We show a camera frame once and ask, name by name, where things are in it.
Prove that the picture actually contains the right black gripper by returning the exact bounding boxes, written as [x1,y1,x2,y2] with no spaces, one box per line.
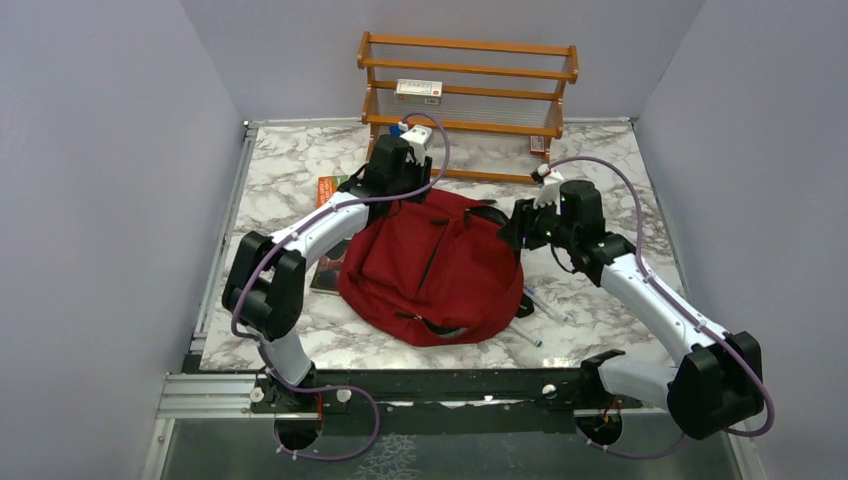
[496,193,577,250]

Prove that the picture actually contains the red student backpack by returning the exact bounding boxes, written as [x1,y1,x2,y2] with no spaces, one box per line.
[338,190,524,347]

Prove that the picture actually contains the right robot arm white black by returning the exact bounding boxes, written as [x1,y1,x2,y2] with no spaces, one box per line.
[498,180,766,440]

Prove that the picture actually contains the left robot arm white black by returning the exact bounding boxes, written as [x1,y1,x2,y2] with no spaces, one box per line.
[222,126,432,411]

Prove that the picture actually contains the orange green children's book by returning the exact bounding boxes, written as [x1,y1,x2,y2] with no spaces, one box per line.
[315,175,349,208]

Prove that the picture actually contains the clear pen blue cap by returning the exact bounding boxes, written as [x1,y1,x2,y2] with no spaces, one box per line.
[524,285,569,322]

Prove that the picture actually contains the small red white box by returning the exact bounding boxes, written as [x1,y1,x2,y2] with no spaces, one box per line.
[528,135,547,156]

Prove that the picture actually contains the white box on shelf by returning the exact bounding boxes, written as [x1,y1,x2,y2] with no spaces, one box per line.
[394,79,443,106]

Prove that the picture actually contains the blue capped white marker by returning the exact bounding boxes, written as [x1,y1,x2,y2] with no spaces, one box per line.
[509,324,543,348]

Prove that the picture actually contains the wooden three-tier shelf rack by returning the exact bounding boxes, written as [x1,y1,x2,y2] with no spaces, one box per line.
[356,31,580,162]

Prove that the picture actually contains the dark book three days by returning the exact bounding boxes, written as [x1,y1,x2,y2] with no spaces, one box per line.
[309,239,350,295]

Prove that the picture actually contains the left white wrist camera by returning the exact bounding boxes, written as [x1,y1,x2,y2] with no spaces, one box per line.
[398,121,433,167]

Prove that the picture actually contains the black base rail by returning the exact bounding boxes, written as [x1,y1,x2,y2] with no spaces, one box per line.
[158,367,684,439]

